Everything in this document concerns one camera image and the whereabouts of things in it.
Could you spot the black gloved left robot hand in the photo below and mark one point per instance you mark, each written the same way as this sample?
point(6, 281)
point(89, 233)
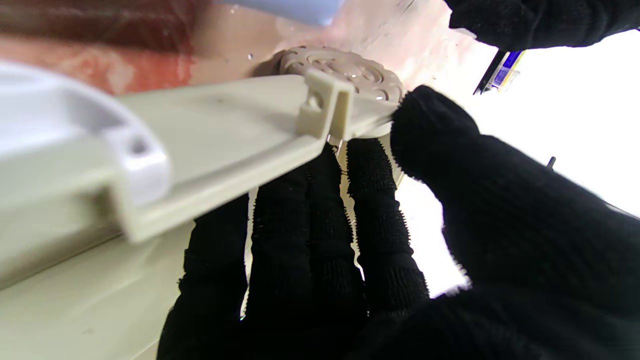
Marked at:
point(550, 22)

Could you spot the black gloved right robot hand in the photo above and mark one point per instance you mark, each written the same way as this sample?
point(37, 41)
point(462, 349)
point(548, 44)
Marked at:
point(525, 250)

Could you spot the light blue shirt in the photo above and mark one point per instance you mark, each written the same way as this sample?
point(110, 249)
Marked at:
point(290, 10)

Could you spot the beige hard-shell suitcase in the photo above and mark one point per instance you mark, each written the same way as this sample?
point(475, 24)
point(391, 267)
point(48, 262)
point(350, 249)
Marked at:
point(200, 135)

